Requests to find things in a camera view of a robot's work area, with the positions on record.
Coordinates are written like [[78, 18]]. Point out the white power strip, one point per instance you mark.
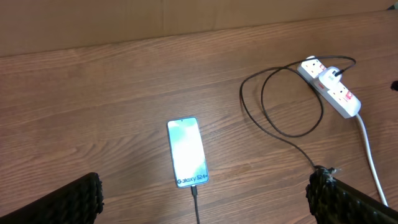
[[343, 100]]

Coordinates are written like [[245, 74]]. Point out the white charger plug adapter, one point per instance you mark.
[[329, 78]]

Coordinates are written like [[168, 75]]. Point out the blue Galaxy smartphone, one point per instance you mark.
[[187, 152]]

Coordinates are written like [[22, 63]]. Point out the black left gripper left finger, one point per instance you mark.
[[79, 201]]

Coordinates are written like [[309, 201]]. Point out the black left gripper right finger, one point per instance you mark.
[[332, 201]]

